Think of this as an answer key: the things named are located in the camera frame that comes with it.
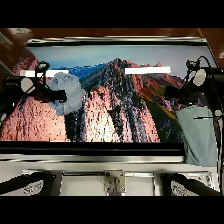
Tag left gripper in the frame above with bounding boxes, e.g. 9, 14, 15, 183
34, 83, 68, 104

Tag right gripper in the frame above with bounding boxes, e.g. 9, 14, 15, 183
164, 84, 190, 105

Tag light blue shirt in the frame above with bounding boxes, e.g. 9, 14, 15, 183
47, 71, 87, 117

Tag grey-blue garment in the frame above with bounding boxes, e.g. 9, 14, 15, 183
175, 105, 220, 167

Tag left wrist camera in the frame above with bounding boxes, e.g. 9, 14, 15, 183
35, 60, 51, 80

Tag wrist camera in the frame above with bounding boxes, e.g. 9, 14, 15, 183
35, 60, 51, 80
185, 59, 201, 75

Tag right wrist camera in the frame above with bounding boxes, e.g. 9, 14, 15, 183
185, 59, 201, 75

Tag black cable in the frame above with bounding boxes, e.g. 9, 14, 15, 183
195, 55, 213, 70

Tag silver frame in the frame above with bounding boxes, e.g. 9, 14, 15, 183
0, 152, 222, 197

